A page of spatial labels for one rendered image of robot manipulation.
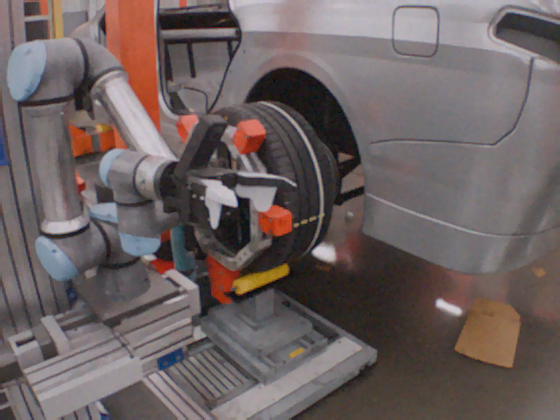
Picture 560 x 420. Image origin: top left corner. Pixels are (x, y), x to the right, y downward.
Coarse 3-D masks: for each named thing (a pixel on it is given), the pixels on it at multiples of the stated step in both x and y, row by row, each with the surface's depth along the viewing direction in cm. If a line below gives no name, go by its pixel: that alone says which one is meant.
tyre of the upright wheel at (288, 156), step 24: (240, 120) 162; (264, 120) 160; (288, 120) 164; (264, 144) 154; (288, 144) 157; (312, 144) 163; (288, 168) 153; (312, 168) 160; (288, 192) 153; (312, 192) 159; (312, 216) 162; (288, 240) 160; (312, 240) 170; (264, 264) 172
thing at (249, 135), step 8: (256, 120) 152; (240, 128) 148; (248, 128) 148; (256, 128) 149; (240, 136) 150; (248, 136) 146; (256, 136) 148; (264, 136) 151; (240, 144) 151; (248, 144) 149; (256, 144) 152; (240, 152) 152; (248, 152) 153
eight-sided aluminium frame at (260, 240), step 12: (192, 132) 174; (228, 132) 155; (228, 144) 156; (180, 156) 185; (240, 156) 152; (252, 156) 155; (240, 168) 154; (252, 168) 156; (252, 204) 154; (252, 216) 155; (252, 228) 157; (204, 240) 189; (216, 240) 191; (252, 240) 159; (264, 240) 158; (204, 252) 189; (216, 252) 182; (228, 252) 183; (240, 252) 167; (252, 252) 161; (228, 264) 176; (240, 264) 170
